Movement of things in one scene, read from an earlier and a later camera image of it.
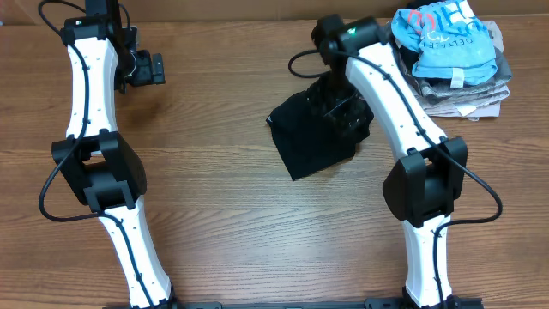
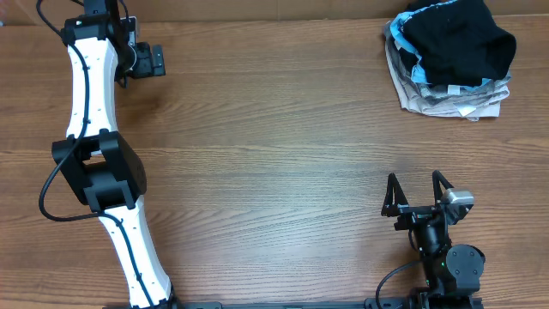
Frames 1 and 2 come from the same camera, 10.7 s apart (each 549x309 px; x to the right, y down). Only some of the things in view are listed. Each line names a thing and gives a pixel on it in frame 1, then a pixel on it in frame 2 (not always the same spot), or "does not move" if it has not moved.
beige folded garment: x=485 y=105 does not move
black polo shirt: x=319 y=127 to x=458 y=42
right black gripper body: x=340 y=102 to x=413 y=217
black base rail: x=459 y=303 does not move
